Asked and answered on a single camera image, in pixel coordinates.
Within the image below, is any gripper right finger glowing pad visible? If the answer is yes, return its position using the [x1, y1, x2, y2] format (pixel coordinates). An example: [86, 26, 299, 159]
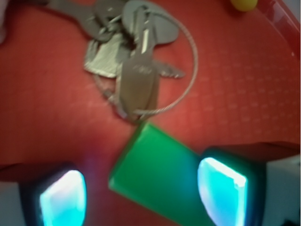
[197, 147, 301, 226]

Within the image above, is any red plastic tray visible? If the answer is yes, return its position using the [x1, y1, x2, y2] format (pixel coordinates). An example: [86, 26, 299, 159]
[0, 0, 300, 226]

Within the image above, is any yellow rubber duck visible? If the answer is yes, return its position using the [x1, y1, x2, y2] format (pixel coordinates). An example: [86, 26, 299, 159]
[230, 0, 258, 12]

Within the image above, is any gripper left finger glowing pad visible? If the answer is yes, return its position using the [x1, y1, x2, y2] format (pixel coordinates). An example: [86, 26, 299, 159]
[20, 163, 87, 226]

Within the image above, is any green block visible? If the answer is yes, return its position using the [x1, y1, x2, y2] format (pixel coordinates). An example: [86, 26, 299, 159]
[108, 123, 214, 226]

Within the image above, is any bunch of metal keys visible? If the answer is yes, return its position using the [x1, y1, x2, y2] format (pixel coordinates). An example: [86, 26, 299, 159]
[43, 0, 198, 123]

